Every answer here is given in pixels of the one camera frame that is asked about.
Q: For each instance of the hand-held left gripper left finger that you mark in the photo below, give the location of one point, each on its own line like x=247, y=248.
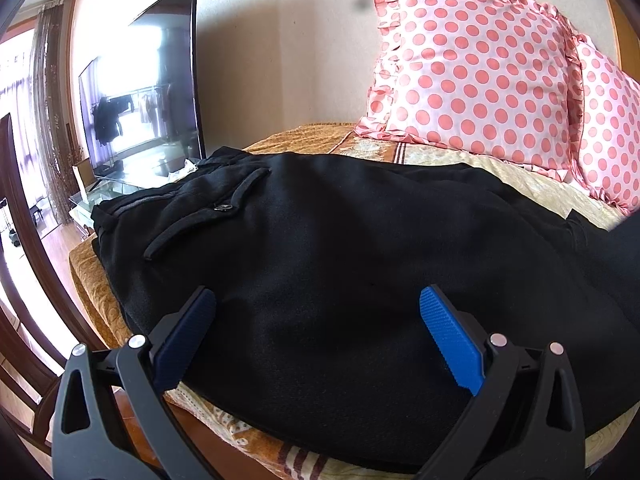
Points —
x=185, y=332

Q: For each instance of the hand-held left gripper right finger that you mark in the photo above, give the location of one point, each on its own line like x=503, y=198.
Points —
x=452, y=340

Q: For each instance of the black pants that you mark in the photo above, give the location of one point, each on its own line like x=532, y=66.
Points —
x=350, y=280

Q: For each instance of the glass television stand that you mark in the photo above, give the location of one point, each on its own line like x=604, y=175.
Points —
x=92, y=195

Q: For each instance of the flat screen television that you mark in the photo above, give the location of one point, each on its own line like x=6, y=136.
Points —
x=145, y=90

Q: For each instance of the sheer brown curtain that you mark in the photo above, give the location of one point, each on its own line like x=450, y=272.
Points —
x=52, y=110

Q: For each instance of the small pink polka-dot pillow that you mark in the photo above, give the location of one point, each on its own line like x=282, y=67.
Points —
x=607, y=125

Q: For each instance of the large pink polka-dot pillow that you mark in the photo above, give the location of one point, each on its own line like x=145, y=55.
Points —
x=475, y=67

